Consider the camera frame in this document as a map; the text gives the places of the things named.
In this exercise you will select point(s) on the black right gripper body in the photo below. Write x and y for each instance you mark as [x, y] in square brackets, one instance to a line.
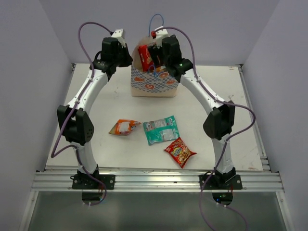
[155, 51]

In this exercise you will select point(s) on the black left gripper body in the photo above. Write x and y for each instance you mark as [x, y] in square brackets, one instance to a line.
[121, 58]

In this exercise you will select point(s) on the large red fruit candy bag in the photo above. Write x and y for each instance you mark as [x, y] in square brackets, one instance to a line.
[146, 60]

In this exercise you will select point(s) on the orange white snack packet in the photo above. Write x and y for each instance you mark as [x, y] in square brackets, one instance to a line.
[124, 127]

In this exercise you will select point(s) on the teal white snack packet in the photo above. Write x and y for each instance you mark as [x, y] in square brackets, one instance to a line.
[161, 130]

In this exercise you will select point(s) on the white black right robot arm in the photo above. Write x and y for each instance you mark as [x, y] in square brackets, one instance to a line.
[220, 114]

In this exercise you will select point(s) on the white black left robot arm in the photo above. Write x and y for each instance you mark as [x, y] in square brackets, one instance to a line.
[74, 118]

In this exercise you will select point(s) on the blue checkered paper bag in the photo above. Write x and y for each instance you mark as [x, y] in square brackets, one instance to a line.
[156, 82]

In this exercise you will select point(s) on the small red snack packet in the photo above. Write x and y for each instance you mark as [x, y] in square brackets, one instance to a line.
[179, 151]

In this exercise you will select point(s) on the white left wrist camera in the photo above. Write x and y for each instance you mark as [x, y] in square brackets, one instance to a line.
[119, 34]

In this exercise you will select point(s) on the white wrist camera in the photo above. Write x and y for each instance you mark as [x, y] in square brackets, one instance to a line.
[158, 33]
[119, 34]

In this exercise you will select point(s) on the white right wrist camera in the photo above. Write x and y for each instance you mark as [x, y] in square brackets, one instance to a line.
[158, 33]

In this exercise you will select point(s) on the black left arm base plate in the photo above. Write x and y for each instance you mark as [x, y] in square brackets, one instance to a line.
[82, 181]

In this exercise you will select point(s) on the aluminium frame rail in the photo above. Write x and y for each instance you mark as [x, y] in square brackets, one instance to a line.
[60, 179]

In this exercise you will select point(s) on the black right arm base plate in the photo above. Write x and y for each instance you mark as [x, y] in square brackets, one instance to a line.
[217, 183]

